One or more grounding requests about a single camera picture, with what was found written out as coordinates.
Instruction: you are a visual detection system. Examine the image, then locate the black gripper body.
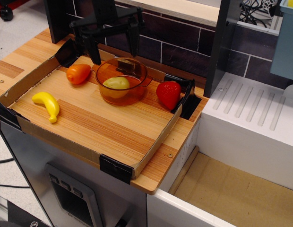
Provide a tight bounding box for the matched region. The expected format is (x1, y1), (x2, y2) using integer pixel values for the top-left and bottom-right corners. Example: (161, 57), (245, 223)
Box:
(69, 0), (144, 44)

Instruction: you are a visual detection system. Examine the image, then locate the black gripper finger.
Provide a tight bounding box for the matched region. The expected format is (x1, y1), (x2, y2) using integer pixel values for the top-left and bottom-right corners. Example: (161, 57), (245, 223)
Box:
(126, 23), (139, 57)
(82, 35), (101, 65)

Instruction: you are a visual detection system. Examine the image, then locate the orange toy carrot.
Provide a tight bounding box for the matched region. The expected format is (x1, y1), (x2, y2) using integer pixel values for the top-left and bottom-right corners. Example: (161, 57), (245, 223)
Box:
(66, 64), (91, 85)

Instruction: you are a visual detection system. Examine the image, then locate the yellow toy potato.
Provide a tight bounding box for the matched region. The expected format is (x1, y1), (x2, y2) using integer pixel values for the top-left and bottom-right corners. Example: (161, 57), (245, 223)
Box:
(103, 76), (130, 99)

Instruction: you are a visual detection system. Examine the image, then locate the orange transparent plastic pot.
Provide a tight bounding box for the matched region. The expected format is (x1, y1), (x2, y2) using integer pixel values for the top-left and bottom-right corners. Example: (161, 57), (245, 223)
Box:
(92, 57), (152, 105)

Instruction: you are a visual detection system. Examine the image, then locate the yellow toy banana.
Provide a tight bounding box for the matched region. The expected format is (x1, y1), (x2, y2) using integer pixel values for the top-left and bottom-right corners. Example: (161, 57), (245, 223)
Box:
(32, 92), (60, 123)

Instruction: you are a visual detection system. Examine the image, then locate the red toy strawberry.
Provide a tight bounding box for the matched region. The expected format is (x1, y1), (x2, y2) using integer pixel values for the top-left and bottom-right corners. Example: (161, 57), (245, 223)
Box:
(156, 81), (181, 110)

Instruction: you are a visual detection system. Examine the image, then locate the black caster wheel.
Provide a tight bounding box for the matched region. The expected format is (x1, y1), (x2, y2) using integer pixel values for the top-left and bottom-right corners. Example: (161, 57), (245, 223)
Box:
(0, 5), (13, 21)

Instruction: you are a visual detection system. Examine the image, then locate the blue-grey plastic bin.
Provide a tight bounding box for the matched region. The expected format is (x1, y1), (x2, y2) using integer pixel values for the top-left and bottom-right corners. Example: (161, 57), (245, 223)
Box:
(270, 0), (293, 80)

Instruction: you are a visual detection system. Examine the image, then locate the white toy sink unit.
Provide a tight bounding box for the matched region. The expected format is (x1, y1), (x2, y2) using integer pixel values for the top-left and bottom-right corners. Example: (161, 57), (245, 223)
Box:
(147, 73), (293, 227)

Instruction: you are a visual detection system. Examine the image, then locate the dark grey vertical post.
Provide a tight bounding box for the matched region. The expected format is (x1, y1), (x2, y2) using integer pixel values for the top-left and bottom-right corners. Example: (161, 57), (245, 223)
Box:
(204, 0), (241, 98)

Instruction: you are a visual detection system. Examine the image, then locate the black cables bundle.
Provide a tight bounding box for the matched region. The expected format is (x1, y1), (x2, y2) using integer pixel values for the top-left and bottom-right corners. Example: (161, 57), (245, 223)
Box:
(239, 0), (284, 26)

